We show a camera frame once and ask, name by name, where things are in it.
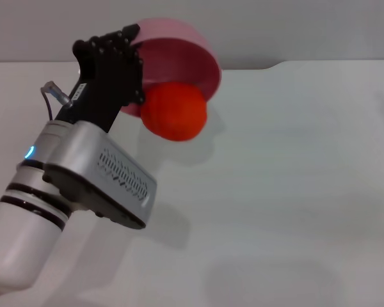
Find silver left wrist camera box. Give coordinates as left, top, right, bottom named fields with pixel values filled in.
left=41, top=121, right=158, bottom=230

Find gripper cable with plug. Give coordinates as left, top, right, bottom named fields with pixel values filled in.
left=40, top=81, right=75, bottom=123

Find pink plastic bowl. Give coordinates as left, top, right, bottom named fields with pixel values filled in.
left=120, top=17, right=223, bottom=118

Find orange toy fruit with stem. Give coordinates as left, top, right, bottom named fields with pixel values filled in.
left=140, top=82, right=208, bottom=142

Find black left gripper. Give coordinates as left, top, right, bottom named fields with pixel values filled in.
left=55, top=23, right=147, bottom=134

